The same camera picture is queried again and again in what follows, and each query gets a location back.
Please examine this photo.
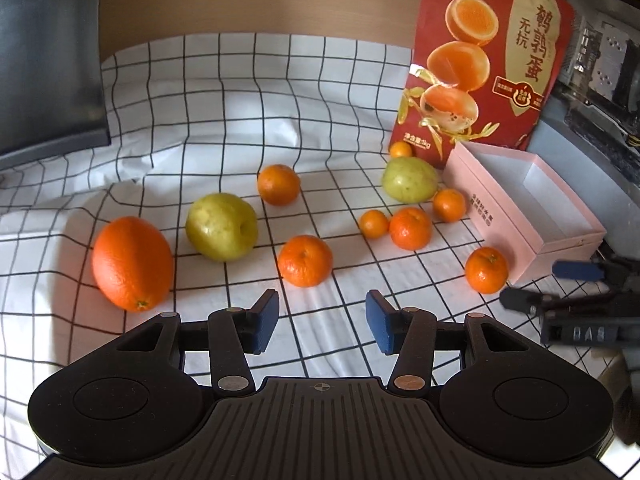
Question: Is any medium tangerine with leaf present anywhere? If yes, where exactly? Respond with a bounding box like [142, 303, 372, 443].
[388, 207, 432, 252]

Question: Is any green pear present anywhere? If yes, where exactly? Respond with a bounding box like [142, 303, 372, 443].
[382, 157, 438, 204]

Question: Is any red snack bag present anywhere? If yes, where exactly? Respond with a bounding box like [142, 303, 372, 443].
[390, 0, 574, 167]

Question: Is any small tangerine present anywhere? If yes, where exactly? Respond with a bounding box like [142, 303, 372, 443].
[358, 209, 390, 240]

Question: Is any pink cardboard box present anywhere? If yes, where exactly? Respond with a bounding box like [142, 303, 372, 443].
[442, 142, 606, 285]

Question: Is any black framed appliance right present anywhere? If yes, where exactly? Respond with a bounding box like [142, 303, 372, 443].
[528, 0, 639, 252]

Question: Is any large orange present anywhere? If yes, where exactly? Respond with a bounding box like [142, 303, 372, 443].
[91, 217, 175, 312]

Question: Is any yellow-green apple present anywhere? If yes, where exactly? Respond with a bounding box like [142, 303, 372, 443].
[186, 193, 258, 262]

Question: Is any tiny kumquat by bag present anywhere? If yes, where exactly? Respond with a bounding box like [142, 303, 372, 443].
[388, 141, 413, 158]

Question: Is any tangerine beside pear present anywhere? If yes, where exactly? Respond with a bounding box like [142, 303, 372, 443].
[432, 188, 466, 223]

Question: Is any black monitor left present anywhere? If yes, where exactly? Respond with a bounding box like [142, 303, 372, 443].
[0, 0, 111, 168]

